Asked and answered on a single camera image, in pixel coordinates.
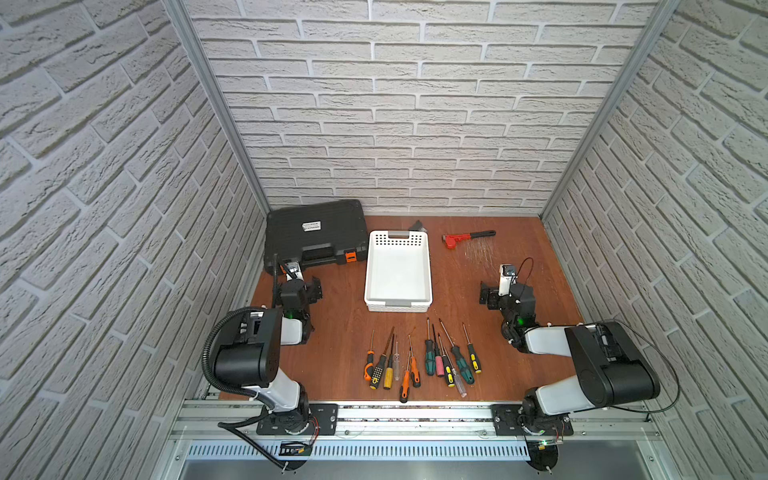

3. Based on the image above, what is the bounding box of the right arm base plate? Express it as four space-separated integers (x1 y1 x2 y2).
490 404 574 437

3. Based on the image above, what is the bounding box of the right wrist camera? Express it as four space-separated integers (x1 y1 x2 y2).
498 264 517 296

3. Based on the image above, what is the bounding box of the orange black small screwdriver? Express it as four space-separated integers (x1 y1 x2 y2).
364 332 375 382

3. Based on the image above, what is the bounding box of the pink handle screwdriver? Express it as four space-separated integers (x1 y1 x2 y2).
431 326 445 377

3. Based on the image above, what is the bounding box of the long orange screwdriver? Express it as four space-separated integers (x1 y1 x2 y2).
399 354 412 404

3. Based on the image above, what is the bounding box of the yellow handle screwdriver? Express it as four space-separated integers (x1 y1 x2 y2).
383 333 395 390

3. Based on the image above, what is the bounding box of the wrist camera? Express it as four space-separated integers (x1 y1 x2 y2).
498 264 517 296
281 262 303 279

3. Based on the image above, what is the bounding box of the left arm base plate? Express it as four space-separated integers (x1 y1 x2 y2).
256 403 338 437

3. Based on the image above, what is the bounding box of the short orange screwdriver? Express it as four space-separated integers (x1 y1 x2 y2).
408 336 421 388

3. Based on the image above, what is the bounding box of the clear precision screwdriver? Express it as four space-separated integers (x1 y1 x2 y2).
448 360 467 398

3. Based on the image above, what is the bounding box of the white perforated plastic bin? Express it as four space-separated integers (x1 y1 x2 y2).
364 230 433 313

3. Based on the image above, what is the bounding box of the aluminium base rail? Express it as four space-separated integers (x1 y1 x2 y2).
169 400 662 443

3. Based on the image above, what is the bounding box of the black plastic tool case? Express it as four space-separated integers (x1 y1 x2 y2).
263 199 369 274

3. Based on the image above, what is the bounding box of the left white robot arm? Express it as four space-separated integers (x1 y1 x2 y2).
200 277 323 435

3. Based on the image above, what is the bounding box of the black yellow short screwdriver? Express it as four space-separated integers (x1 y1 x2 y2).
462 324 482 374

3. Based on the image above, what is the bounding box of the clear handle screwdriver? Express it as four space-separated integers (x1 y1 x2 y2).
392 340 401 381

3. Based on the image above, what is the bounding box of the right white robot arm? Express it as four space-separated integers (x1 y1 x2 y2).
479 283 661 435

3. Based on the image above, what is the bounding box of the large green black screwdriver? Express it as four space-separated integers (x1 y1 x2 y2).
439 320 475 385

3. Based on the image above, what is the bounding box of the black yellow dotted screwdriver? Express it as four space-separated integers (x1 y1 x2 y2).
369 329 394 390

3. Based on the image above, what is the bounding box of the black yellow slim screwdriver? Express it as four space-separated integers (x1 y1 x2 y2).
437 335 456 388

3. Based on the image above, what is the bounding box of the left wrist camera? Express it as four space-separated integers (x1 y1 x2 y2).
281 262 303 279

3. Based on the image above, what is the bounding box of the small dark metal object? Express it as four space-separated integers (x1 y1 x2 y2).
409 220 427 232

